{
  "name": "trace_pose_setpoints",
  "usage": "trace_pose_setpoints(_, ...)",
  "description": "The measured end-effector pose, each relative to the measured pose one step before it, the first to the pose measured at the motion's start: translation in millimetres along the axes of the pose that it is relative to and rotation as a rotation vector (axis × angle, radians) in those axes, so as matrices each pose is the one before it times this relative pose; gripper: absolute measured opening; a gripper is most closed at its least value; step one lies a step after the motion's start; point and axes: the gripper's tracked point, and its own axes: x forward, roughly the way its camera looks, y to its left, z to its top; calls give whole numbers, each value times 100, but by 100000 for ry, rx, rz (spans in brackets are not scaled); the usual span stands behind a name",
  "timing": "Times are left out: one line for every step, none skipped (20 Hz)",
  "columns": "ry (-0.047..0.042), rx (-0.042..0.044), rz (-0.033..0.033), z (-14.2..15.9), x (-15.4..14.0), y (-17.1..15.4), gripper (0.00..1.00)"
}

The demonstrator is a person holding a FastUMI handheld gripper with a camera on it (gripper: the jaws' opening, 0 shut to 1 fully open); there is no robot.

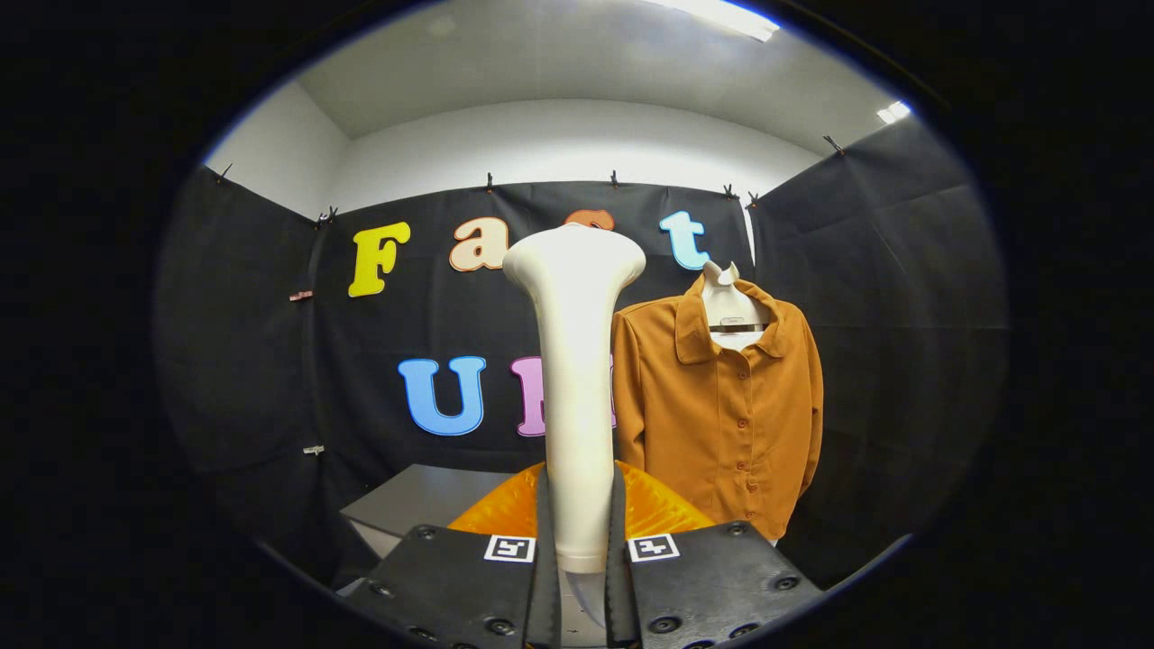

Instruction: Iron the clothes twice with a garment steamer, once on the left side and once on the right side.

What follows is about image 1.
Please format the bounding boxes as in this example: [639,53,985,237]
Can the black backdrop cloth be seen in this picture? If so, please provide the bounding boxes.
[153,117,1009,587]

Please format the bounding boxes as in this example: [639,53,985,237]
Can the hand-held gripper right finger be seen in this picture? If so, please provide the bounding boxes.
[606,462,826,649]

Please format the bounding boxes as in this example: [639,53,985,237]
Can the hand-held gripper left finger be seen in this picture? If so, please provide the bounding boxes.
[345,462,562,649]

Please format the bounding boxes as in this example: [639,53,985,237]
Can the white plastic clothes hanger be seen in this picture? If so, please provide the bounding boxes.
[701,261,767,352]

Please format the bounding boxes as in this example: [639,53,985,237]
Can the orange button-up shirt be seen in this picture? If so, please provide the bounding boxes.
[611,273,825,542]

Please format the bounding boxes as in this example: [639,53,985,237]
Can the grey cabinet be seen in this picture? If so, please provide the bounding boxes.
[338,463,546,596]

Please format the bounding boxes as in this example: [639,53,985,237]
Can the long ceiling light panel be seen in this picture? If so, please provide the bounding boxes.
[645,0,781,43]

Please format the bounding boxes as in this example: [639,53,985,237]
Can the translucent grey steamer hose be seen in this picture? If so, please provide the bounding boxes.
[563,570,609,632]

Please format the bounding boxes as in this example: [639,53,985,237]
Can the white garment steamer head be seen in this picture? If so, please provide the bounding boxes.
[502,224,647,575]

